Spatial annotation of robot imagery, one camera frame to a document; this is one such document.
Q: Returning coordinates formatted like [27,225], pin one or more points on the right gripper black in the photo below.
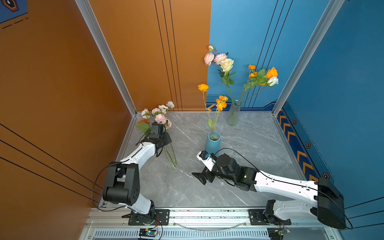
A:
[201,176]

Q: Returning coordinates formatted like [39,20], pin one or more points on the teal cylinder vase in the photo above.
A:
[213,143]

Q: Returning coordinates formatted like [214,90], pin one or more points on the clear ribbed glass vase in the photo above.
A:
[233,115]

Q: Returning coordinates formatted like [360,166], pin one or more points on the orange poppy stem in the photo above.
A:
[213,111]

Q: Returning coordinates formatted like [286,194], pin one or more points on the pink carnation flower stem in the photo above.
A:
[169,150]

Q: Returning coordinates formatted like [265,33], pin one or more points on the large orange rose stem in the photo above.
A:
[261,79]

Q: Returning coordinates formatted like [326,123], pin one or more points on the white rose stem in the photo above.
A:
[271,82]

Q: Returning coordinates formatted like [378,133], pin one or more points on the cream rose stem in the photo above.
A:
[226,74]

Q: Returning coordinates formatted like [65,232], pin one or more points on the small orange flower sprig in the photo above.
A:
[249,84]

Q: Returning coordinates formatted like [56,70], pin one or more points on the pink rose branch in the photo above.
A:
[213,57]

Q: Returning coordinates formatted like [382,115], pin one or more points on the pale pink flower spray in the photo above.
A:
[160,110]

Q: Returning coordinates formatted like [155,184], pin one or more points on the orange sunflower stem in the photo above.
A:
[143,126]

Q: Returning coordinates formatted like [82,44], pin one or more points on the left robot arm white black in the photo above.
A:
[122,184]

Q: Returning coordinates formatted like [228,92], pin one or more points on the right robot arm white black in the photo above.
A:
[319,199]

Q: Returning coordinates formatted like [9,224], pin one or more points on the right circuit board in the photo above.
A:
[278,233]

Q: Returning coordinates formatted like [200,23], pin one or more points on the circuit board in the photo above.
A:
[278,233]
[148,234]

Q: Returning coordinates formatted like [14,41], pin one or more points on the left circuit board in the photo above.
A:
[148,234]

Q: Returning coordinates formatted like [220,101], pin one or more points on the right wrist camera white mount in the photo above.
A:
[206,159]

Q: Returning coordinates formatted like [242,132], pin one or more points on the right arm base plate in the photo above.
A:
[260,217]

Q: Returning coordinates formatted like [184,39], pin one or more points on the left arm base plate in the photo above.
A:
[154,217]

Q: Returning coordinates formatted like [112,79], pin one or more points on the aluminium front rail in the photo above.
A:
[196,218]

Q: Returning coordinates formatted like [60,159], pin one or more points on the right aluminium corner post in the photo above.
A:
[318,34]

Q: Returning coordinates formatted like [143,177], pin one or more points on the aluminium corner post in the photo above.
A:
[101,42]
[318,34]

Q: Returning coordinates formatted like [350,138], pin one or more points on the left aluminium corner post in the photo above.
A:
[101,42]

